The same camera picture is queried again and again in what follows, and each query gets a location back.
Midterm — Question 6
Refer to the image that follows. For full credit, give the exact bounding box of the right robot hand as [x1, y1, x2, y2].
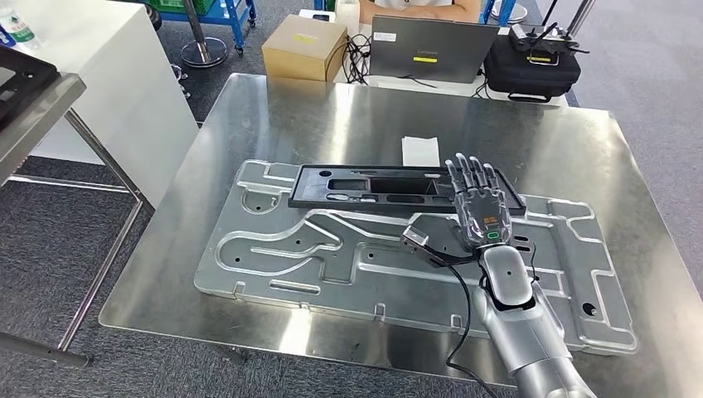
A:
[411, 153, 515, 250]

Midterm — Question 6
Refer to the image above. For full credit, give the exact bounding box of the black plastic plate frame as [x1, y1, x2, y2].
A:
[288, 163, 527, 217]
[0, 46, 60, 133]

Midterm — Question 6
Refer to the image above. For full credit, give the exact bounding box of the stainless steel workbench table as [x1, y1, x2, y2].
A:
[99, 72, 703, 398]

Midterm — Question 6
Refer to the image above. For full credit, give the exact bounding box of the white paper sheet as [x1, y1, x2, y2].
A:
[400, 136, 442, 167]

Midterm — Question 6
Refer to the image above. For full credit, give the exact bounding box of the black carry case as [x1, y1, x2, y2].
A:
[482, 35, 582, 104]

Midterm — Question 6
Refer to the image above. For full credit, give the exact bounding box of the stamped aluminium panel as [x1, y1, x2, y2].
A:
[193, 159, 639, 357]

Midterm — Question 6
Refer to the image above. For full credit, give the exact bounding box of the grey laptop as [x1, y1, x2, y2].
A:
[369, 14, 501, 85]

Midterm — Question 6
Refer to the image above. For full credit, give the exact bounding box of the black remote controller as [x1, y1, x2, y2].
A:
[507, 22, 589, 56]

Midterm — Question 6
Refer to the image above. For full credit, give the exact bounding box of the person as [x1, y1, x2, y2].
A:
[356, 0, 484, 24]

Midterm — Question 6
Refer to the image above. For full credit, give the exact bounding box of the white plastic container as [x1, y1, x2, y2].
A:
[336, 0, 361, 36]

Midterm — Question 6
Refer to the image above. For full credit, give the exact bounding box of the brown cardboard box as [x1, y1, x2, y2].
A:
[261, 13, 350, 84]

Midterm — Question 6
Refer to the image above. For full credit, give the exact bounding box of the blue wheeled cart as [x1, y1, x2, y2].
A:
[128, 0, 258, 56]

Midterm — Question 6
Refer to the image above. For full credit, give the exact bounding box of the green plastic crate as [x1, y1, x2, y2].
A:
[145, 0, 216, 15]

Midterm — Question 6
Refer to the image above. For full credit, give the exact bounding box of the white cabinet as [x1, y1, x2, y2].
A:
[13, 0, 200, 209]

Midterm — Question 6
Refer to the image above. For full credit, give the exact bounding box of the stainless steel side table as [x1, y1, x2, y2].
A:
[0, 72, 158, 369]

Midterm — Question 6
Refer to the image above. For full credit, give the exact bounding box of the clear water bottle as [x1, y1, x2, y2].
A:
[0, 5, 41, 51]

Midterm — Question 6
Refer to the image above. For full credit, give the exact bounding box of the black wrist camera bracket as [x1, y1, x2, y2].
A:
[409, 235, 480, 269]

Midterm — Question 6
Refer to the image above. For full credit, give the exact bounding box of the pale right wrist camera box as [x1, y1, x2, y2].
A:
[400, 225, 430, 250]

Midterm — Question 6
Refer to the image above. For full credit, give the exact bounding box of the black cable bundle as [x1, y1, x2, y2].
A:
[323, 33, 375, 86]

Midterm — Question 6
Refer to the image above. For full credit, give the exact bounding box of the metal stanchion post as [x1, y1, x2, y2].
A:
[180, 0, 229, 69]

